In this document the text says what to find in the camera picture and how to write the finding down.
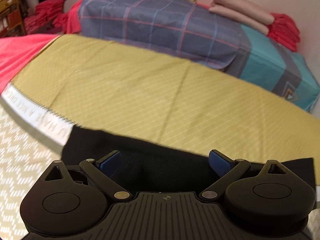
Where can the blue plaid folded quilt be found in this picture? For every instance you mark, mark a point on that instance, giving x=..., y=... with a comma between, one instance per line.
x=175, y=27

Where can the yellow white patterned bedsheet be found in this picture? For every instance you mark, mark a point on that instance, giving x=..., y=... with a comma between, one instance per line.
x=167, y=101

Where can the red folded clothes pile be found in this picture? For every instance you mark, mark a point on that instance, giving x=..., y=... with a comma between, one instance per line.
x=284, y=31

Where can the pink bedsheet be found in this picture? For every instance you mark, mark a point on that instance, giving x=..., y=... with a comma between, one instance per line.
x=16, y=52

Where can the pink folded towels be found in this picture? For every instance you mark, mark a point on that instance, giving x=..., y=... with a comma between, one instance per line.
x=244, y=12

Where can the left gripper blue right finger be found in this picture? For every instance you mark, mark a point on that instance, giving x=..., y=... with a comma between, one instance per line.
x=228, y=170

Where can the wooden shelf with items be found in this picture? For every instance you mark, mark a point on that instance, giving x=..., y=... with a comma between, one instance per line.
x=12, y=18

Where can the red folded fabric stack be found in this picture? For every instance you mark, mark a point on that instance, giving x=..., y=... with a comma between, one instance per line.
x=49, y=13

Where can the black knit pants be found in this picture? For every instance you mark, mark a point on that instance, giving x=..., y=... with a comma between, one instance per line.
x=145, y=167

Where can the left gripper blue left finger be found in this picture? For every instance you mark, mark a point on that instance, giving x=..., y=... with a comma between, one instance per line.
x=99, y=173

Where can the teal grey folded blanket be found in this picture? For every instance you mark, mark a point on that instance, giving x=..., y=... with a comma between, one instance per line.
x=275, y=68

